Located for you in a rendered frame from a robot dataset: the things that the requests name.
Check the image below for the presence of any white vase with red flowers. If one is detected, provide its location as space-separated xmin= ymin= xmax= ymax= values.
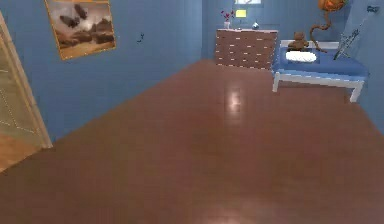
xmin=220 ymin=9 xmax=235 ymax=30

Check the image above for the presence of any brown chest of drawers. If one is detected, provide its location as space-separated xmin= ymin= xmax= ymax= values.
xmin=214 ymin=28 xmax=279 ymax=71

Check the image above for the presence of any white pillow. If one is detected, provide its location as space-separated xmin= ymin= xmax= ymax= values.
xmin=285 ymin=50 xmax=318 ymax=63

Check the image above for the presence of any brown teddy bear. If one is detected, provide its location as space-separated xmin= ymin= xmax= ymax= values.
xmin=287 ymin=31 xmax=310 ymax=52

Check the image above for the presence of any framed brown landscape picture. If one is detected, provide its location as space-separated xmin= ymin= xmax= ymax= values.
xmin=44 ymin=0 xmax=117 ymax=61

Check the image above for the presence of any orange curved floor lamp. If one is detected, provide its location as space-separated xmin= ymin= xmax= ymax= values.
xmin=309 ymin=0 xmax=349 ymax=54

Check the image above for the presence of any window with white frame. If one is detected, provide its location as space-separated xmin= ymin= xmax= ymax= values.
xmin=234 ymin=0 xmax=263 ymax=6

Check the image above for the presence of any blue bed with white frame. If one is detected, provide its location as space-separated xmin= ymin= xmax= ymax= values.
xmin=271 ymin=39 xmax=370 ymax=103

